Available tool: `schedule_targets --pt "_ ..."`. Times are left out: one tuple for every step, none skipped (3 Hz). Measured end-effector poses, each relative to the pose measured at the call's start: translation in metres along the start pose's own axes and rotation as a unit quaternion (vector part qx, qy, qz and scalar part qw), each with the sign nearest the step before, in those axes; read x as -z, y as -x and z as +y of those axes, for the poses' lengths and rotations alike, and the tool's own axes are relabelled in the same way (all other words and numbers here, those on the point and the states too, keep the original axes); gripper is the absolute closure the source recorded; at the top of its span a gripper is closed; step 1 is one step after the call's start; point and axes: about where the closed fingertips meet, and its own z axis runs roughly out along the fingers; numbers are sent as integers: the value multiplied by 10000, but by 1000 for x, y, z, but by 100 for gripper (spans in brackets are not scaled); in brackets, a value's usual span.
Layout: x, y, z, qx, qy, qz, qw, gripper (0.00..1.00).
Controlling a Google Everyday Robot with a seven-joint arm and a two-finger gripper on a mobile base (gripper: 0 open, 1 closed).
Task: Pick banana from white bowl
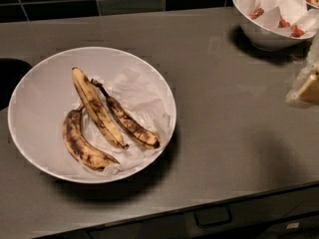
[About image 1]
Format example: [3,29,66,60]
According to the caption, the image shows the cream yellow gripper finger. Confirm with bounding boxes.
[285,33,319,109]

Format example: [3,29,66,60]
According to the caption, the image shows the small white bowl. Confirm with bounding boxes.
[233,4,316,51]

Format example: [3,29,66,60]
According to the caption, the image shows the white paper in large bowl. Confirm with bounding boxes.
[81,70,175,181]

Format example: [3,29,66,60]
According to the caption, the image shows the right dark spotted banana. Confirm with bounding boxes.
[91,79,160,149]

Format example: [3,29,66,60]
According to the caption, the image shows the large white bowl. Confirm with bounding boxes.
[8,47,176,184]

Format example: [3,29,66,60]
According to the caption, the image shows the left brown spotted banana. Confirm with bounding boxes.
[62,104,119,171]

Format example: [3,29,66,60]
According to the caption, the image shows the red fruit pieces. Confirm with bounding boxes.
[250,7,305,38]

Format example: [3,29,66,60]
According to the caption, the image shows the dark drawer handle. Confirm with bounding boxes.
[193,207,233,228]

